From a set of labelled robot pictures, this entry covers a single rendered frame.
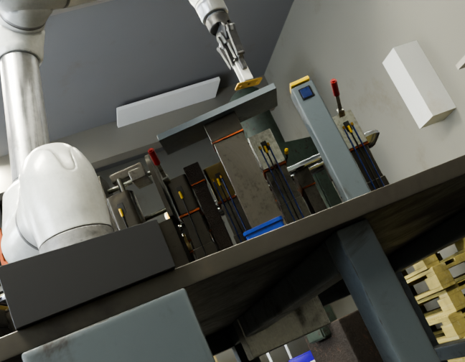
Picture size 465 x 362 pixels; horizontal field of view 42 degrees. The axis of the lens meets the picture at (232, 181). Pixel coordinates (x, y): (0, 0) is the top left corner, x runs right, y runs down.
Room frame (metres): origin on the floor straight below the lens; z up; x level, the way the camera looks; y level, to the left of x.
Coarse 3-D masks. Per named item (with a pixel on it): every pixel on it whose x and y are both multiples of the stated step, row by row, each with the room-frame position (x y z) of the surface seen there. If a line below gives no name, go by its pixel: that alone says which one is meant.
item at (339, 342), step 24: (240, 96) 5.65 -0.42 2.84; (264, 120) 5.65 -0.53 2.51; (288, 144) 5.71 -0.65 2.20; (312, 144) 5.87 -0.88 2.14; (336, 192) 5.93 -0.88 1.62; (312, 336) 5.57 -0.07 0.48; (336, 336) 5.45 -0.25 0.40; (360, 336) 5.43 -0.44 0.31; (336, 360) 5.57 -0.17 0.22; (360, 360) 5.37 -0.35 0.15
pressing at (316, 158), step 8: (368, 136) 2.00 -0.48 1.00; (376, 136) 2.03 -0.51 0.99; (368, 144) 2.11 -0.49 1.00; (304, 160) 1.94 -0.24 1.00; (312, 160) 1.94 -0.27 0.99; (320, 160) 2.02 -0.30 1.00; (288, 168) 1.94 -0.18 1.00; (296, 168) 1.99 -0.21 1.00; (312, 168) 2.08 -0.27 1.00; (320, 168) 2.12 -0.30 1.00; (272, 192) 2.12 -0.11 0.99; (216, 200) 1.93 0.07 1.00; (0, 304) 1.96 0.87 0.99
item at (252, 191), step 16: (208, 128) 1.65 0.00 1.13; (224, 128) 1.65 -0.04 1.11; (240, 128) 1.66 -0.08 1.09; (224, 144) 1.66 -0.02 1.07; (240, 144) 1.66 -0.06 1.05; (224, 160) 1.66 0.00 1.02; (240, 160) 1.66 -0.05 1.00; (256, 160) 1.66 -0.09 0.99; (240, 176) 1.66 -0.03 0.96; (256, 176) 1.66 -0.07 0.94; (240, 192) 1.66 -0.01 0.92; (256, 192) 1.66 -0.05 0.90; (256, 208) 1.66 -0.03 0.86; (272, 208) 1.66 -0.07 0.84; (256, 224) 1.66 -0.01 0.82
